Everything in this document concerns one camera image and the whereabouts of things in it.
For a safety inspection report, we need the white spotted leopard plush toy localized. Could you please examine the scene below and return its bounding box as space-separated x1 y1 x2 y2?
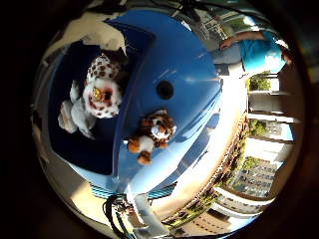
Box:
57 53 124 140

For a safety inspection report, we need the dark blue rectangular container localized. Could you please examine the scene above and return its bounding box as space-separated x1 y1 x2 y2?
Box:
46 20 158 177

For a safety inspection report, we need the orange tiger plush toy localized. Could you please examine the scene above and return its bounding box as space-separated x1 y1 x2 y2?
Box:
127 109 177 166

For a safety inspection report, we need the person in teal shirt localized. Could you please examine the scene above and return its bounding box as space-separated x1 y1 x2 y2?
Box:
218 19 294 78

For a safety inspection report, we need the black cable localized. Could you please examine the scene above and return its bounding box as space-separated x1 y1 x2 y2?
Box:
102 194 134 239

